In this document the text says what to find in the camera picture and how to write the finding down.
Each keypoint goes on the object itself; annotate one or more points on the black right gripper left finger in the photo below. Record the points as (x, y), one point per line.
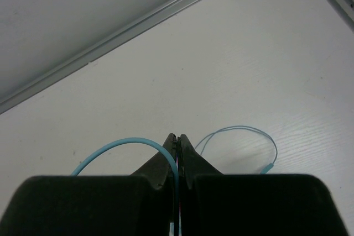
(145, 202)

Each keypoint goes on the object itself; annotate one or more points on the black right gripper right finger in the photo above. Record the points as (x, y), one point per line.
(213, 203)

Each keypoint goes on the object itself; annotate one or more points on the aluminium table frame rail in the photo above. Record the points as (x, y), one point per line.
(117, 38)

